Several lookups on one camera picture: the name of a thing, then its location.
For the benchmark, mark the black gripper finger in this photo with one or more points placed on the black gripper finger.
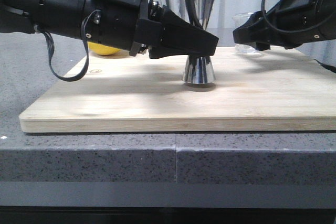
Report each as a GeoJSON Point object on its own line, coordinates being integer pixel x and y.
{"type": "Point", "coordinates": [168, 17]}
{"type": "Point", "coordinates": [172, 40]}
{"type": "Point", "coordinates": [260, 39]}
{"type": "Point", "coordinates": [256, 21]}

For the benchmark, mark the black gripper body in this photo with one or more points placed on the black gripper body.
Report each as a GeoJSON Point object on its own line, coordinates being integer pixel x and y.
{"type": "Point", "coordinates": [298, 22]}
{"type": "Point", "coordinates": [123, 24]}

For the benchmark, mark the clear glass beaker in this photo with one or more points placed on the clear glass beaker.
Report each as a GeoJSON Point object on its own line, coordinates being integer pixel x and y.
{"type": "Point", "coordinates": [243, 49]}

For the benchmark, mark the steel double jigger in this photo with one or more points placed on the steel double jigger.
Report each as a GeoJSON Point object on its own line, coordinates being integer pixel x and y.
{"type": "Point", "coordinates": [199, 69]}

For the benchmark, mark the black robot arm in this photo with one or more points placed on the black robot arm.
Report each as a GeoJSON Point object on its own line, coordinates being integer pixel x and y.
{"type": "Point", "coordinates": [61, 17]}

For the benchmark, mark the yellow lemon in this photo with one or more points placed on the yellow lemon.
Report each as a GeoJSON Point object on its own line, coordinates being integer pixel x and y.
{"type": "Point", "coordinates": [102, 49]}

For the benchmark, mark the light wooden cutting board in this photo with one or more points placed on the light wooden cutting board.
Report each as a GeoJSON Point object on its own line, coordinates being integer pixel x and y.
{"type": "Point", "coordinates": [275, 90]}

